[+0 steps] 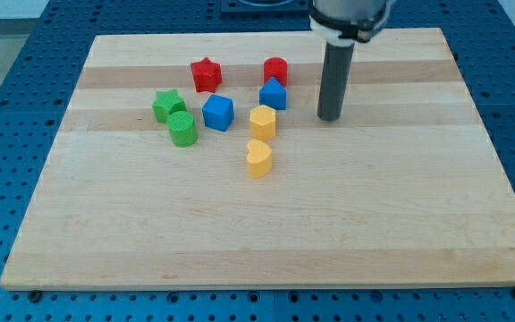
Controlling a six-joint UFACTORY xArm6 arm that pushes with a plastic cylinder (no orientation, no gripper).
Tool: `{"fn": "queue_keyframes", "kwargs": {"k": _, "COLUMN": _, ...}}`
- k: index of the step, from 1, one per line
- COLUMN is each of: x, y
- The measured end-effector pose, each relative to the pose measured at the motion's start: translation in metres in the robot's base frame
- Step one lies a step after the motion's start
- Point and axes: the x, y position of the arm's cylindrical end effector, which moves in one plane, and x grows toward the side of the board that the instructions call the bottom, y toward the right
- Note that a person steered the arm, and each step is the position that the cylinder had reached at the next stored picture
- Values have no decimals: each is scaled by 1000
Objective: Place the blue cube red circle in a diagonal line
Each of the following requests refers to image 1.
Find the red cylinder block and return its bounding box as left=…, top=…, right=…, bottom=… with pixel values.
left=263, top=57, right=288, bottom=87

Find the green cylinder block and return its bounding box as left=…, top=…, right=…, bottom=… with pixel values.
left=166, top=111, right=198, bottom=148

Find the green star block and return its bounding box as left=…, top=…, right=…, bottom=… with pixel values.
left=152, top=89, right=186, bottom=123

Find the red star block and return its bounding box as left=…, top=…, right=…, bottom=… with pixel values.
left=190, top=57, right=223, bottom=93

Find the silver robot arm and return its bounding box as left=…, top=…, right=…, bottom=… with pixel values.
left=308, top=0, right=395, bottom=122

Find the yellow hexagon block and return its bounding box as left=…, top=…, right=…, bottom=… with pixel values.
left=249, top=105, right=276, bottom=141

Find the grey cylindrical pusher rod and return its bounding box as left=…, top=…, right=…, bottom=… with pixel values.
left=317, top=43, right=354, bottom=122

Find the yellow heart block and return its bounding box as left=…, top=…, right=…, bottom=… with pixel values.
left=246, top=139, right=273, bottom=179

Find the blue cube block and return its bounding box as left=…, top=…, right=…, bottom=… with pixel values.
left=202, top=94, right=234, bottom=131

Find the wooden board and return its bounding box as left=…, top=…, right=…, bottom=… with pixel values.
left=0, top=28, right=515, bottom=291

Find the blue triangular prism block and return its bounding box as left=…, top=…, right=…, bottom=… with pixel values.
left=258, top=77, right=287, bottom=110

